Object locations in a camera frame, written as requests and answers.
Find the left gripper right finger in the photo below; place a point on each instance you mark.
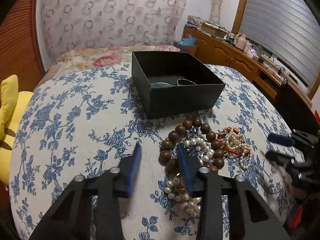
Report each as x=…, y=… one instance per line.
x=249, y=215

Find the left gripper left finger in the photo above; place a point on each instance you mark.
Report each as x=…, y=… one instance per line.
x=70, y=215

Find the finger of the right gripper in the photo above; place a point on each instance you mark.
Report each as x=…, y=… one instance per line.
x=281, y=140
x=280, y=158

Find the dark patterned bangle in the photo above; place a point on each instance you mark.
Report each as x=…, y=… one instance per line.
x=184, y=82

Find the green jade bangle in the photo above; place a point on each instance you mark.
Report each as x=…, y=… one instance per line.
x=160, y=85

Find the black jewelry box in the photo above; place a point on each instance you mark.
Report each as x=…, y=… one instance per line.
x=168, y=66

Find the wooden sideboard cabinet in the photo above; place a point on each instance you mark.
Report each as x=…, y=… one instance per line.
x=210, y=50

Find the blue floral white cloth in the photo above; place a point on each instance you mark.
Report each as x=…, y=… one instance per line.
x=85, y=122

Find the pink tissue pack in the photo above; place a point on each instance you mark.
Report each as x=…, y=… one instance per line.
x=253, y=55

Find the pink thermos jug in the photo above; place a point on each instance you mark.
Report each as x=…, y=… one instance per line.
x=240, y=41

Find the grey window blind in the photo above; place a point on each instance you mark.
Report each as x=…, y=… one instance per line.
x=287, y=28

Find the yellow Pikachu plush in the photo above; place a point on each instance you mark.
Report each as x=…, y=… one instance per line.
x=13, y=105

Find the cardboard box on cabinet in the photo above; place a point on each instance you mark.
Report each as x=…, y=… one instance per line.
x=213, y=30

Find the blue gift bag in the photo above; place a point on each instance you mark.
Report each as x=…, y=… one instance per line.
x=187, y=45

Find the floral bed quilt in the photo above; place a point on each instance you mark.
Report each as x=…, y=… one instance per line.
x=84, y=59

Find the brown louvered wardrobe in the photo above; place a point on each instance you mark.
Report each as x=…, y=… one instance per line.
x=20, y=53

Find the pink circle patterned curtain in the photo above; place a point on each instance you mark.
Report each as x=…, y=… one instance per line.
x=73, y=24

